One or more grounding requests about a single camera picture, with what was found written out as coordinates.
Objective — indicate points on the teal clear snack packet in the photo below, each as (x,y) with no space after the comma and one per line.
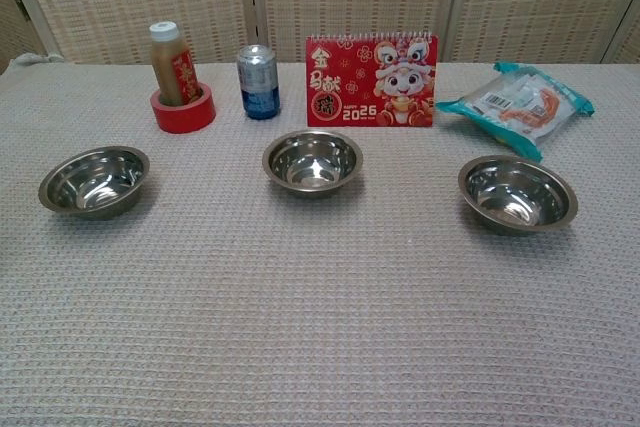
(515,107)

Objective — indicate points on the red tape roll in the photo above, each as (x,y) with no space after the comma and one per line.
(185,119)

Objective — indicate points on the red 2026 desk calendar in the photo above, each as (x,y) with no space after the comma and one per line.
(350,82)

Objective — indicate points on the blue silver drink can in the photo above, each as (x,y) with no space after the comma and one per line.
(258,87)

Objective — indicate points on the metal bowl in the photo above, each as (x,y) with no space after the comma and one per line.
(515,197)
(95,187)
(312,167)

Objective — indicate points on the beige woven tablecloth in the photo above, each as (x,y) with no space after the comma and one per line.
(320,307)

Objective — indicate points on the juice bottle white cap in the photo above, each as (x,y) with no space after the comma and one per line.
(170,67)

